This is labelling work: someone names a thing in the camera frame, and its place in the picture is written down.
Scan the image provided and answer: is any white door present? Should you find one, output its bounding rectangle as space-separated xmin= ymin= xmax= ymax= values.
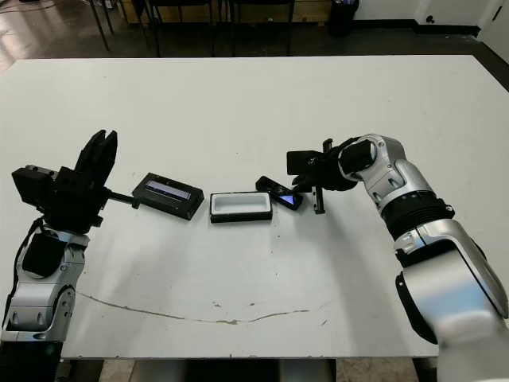
xmin=478 ymin=0 xmax=509 ymax=41

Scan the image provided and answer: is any black box base white lining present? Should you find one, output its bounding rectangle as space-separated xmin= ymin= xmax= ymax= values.
xmin=208 ymin=191 xmax=274 ymax=225

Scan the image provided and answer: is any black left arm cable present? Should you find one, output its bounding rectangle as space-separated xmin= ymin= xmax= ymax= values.
xmin=2 ymin=217 xmax=43 ymax=333

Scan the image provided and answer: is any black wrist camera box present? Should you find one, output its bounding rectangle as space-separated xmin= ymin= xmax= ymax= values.
xmin=286 ymin=149 xmax=320 ymax=177
xmin=10 ymin=166 xmax=57 ymax=209

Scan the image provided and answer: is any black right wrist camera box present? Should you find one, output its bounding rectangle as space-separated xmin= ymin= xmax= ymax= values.
xmin=286 ymin=149 xmax=320 ymax=177

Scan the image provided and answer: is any black trash bin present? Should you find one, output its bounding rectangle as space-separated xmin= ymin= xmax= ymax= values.
xmin=328 ymin=0 xmax=361 ymax=38

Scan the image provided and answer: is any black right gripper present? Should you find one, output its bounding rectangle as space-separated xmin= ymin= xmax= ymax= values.
xmin=291 ymin=138 xmax=359 ymax=216

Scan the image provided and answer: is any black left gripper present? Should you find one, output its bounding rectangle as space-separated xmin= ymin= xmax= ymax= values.
xmin=24 ymin=129 xmax=140 ymax=235

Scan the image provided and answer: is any black metal desk leg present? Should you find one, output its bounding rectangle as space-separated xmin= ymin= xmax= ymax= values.
xmin=87 ymin=0 xmax=117 ymax=53

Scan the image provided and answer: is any black metal chair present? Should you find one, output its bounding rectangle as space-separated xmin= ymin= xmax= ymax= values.
xmin=149 ymin=0 xmax=218 ymax=58
xmin=228 ymin=0 xmax=296 ymax=58

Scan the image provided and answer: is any black box lid lavender label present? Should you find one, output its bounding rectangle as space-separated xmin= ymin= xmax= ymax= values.
xmin=131 ymin=172 xmax=205 ymax=221

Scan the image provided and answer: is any slim black camera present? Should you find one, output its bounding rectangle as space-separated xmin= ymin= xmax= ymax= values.
xmin=255 ymin=175 xmax=305 ymax=211

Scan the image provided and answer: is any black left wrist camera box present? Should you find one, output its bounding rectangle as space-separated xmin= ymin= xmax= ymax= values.
xmin=10 ymin=166 xmax=57 ymax=209

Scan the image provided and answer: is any wooden cabinet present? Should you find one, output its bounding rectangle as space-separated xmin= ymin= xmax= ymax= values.
xmin=126 ymin=0 xmax=333 ymax=25

